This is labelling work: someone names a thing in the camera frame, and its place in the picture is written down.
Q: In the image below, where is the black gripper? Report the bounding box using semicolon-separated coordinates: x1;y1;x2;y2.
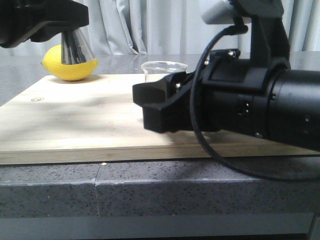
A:
0;0;89;48
132;51;278;133

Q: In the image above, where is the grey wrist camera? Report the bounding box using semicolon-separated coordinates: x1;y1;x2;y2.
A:
199;0;252;25

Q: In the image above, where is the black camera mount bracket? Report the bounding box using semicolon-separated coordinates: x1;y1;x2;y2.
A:
230;0;291;74

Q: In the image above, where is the steel double jigger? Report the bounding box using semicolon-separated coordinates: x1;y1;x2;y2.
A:
61;28;95;65

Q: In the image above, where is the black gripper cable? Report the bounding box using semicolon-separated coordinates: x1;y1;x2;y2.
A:
189;24;320;182

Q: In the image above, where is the clear glass beaker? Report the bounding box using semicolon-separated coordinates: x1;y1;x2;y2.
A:
141;60;188;82

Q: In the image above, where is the yellow lemon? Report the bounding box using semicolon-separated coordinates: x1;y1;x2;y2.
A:
41;44;99;81

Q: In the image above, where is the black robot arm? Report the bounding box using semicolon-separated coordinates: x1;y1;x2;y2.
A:
132;49;320;151

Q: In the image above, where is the light wooden cutting board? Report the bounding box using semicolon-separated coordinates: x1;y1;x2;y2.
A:
0;73;320;166

